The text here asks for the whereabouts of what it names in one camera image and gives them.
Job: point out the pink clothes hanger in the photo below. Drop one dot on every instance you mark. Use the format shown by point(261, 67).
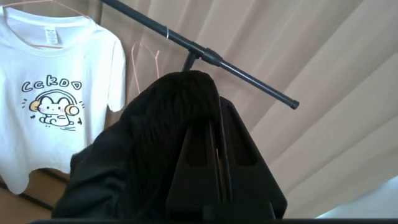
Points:
point(46, 46)
point(135, 69)

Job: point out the black garment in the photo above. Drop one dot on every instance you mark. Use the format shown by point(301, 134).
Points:
point(140, 140)

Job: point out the beige curtain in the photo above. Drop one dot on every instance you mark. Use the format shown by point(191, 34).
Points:
point(311, 46)

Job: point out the white garment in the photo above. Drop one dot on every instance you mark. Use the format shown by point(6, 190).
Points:
point(62, 62)

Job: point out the black clothes rack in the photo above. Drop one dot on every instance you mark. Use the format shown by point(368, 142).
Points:
point(211, 56)

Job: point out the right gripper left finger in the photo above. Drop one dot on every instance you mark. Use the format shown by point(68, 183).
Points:
point(192, 186)

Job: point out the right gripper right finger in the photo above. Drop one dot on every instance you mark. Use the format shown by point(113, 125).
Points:
point(248, 180)

